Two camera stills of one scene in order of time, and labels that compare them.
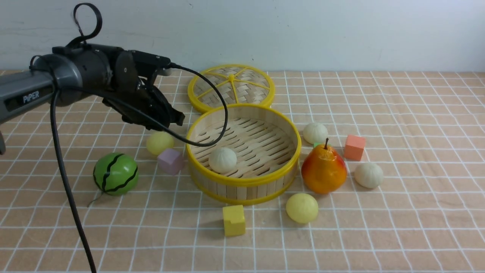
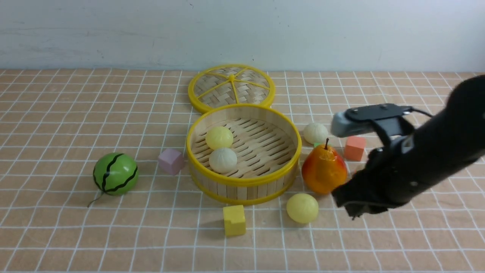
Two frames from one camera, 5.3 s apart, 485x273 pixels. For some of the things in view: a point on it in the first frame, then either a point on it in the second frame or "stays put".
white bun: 222,160 stays put
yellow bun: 302,207 stays put
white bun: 315,132 stays put
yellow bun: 158,141 -> 219,137
